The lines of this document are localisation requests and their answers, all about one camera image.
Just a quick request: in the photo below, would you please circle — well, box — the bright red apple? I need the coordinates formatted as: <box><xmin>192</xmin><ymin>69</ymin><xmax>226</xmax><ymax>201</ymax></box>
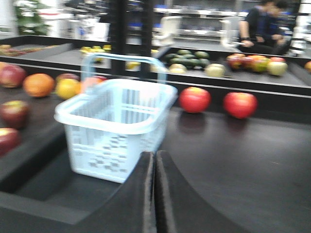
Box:
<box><xmin>178</xmin><ymin>87</ymin><xmax>211</xmax><ymax>114</ymax></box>
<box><xmin>223</xmin><ymin>92</ymin><xmax>258</xmax><ymax>119</ymax></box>

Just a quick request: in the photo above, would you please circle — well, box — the bright red apple right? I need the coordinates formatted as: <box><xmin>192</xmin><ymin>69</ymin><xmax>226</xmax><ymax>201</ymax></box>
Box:
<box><xmin>223</xmin><ymin>92</ymin><xmax>258</xmax><ymax>119</ymax></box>

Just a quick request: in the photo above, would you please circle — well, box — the bright red apple left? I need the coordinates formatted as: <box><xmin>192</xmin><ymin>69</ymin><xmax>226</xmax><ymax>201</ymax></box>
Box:
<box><xmin>178</xmin><ymin>87</ymin><xmax>211</xmax><ymax>114</ymax></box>

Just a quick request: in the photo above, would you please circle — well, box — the black shelf post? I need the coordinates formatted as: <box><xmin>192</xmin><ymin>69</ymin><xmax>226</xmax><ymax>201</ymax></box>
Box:
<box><xmin>110</xmin><ymin>0</ymin><xmax>127</xmax><ymax>76</ymax></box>
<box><xmin>140</xmin><ymin>0</ymin><xmax>154</xmax><ymax>57</ymax></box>

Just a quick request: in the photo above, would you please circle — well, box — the dark red apple front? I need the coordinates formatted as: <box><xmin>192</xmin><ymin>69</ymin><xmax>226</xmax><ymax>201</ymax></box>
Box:
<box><xmin>0</xmin><ymin>128</ymin><xmax>21</xmax><ymax>157</ymax></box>

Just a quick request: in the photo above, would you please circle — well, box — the light blue plastic basket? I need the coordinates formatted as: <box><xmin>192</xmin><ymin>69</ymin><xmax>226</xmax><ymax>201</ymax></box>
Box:
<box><xmin>54</xmin><ymin>52</ymin><xmax>177</xmax><ymax>183</ymax></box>

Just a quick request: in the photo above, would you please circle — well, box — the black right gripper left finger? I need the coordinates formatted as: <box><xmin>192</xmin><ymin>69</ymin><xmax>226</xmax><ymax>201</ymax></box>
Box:
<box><xmin>72</xmin><ymin>152</ymin><xmax>154</xmax><ymax>233</ymax></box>

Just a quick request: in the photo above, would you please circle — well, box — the dark red apple middle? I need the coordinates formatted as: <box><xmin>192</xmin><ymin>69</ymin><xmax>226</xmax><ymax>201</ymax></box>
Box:
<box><xmin>0</xmin><ymin>100</ymin><xmax>30</xmax><ymax>130</ymax></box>

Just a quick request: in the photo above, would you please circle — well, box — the red apple behind oranges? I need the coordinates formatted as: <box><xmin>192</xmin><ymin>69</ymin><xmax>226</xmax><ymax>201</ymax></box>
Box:
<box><xmin>56</xmin><ymin>73</ymin><xmax>80</xmax><ymax>82</ymax></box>

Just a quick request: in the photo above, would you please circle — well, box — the dark red apple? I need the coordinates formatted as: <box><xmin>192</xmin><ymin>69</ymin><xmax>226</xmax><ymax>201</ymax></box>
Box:
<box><xmin>0</xmin><ymin>100</ymin><xmax>30</xmax><ymax>130</ymax></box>
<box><xmin>0</xmin><ymin>128</ymin><xmax>21</xmax><ymax>157</ymax></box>

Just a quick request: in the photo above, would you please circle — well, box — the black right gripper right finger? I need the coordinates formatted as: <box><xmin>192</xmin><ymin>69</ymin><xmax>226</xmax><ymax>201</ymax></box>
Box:
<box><xmin>155</xmin><ymin>150</ymin><xmax>247</xmax><ymax>233</ymax></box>

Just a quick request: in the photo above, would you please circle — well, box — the yellow apple fruit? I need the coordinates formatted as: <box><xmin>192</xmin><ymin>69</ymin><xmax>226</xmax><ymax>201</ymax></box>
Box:
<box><xmin>55</xmin><ymin>79</ymin><xmax>80</xmax><ymax>100</ymax></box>

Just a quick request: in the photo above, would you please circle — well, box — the black shelf post left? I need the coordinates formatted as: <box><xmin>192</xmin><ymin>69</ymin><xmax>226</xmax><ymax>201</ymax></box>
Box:
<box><xmin>110</xmin><ymin>0</ymin><xmax>127</xmax><ymax>76</ymax></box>

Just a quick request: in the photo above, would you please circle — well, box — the orange fruit left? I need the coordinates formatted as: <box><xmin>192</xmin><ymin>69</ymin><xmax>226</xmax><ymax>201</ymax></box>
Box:
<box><xmin>22</xmin><ymin>73</ymin><xmax>55</xmax><ymax>98</ymax></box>

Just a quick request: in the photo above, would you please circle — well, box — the black shelf post right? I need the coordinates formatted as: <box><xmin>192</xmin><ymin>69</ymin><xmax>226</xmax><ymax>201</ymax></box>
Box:
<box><xmin>140</xmin><ymin>0</ymin><xmax>154</xmax><ymax>57</ymax></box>

